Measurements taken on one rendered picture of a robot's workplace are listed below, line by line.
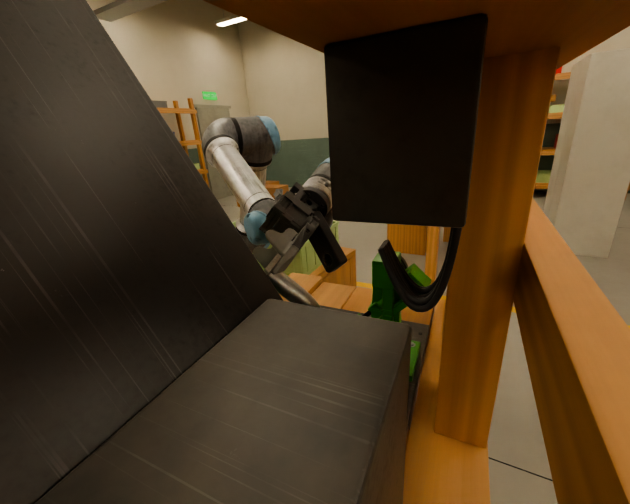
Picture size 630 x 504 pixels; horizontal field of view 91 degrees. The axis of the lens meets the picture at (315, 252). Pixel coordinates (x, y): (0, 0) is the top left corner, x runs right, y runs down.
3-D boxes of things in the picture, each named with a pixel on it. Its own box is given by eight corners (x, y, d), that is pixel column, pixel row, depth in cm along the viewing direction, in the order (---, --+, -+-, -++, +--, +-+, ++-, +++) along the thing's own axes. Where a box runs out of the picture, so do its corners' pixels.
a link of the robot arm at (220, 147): (185, 111, 87) (258, 221, 62) (224, 110, 93) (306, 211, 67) (189, 149, 95) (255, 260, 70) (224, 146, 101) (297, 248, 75)
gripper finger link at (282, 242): (247, 255, 47) (272, 225, 54) (279, 278, 47) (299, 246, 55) (256, 242, 45) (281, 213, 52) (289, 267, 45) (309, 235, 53)
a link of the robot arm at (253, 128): (226, 245, 129) (223, 110, 93) (259, 236, 137) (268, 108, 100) (237, 264, 123) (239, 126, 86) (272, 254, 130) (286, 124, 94)
